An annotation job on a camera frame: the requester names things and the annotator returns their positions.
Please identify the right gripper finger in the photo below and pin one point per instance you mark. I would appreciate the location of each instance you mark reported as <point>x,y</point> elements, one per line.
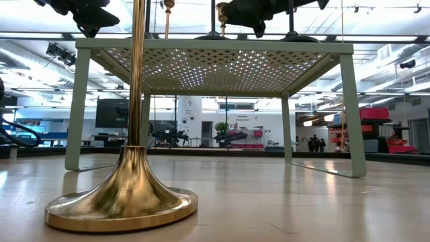
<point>248,11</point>

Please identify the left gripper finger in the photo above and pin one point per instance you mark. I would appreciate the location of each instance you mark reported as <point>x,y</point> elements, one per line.
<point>97,20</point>

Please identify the black candlestick holder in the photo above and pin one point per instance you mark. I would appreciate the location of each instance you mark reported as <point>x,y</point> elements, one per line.
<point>291,23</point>
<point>212,20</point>
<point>148,17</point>

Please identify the gold candlestick holder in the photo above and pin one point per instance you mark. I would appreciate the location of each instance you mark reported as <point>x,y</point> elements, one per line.
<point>222,17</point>
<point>169,20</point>
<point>134,188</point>

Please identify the background black robot arm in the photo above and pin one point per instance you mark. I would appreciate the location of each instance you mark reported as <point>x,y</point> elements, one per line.
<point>230,137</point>
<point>169,136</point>

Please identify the black stage light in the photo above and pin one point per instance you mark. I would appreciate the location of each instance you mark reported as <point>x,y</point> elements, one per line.
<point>60,53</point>

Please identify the large black monitor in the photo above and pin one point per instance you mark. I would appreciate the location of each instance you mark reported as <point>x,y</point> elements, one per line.
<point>111,112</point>

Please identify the white pillar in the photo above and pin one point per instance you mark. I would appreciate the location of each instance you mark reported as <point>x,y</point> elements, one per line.
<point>189,111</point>

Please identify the background potted plant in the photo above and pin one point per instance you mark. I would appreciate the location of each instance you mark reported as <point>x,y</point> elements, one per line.
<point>221,127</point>

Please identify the black ceiling device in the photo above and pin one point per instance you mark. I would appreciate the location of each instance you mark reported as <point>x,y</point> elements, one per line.
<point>407,64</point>

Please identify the rack with red bins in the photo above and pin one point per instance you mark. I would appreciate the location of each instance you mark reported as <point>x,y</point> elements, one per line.
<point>250,139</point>

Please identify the person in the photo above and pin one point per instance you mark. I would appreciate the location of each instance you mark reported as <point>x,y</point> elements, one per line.
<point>311,144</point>
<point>316,142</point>
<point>322,145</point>

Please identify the shelf with red bins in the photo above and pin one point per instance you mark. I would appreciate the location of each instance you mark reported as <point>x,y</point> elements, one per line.
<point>373,127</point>

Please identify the silver ventilation duct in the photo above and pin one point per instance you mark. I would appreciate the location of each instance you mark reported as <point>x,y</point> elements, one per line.
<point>33,67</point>
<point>386,67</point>

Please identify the black overhead frame bar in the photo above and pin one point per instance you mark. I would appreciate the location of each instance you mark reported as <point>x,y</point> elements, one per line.
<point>386,38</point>

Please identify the black table frame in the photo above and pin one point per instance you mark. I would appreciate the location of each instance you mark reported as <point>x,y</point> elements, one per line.
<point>386,158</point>

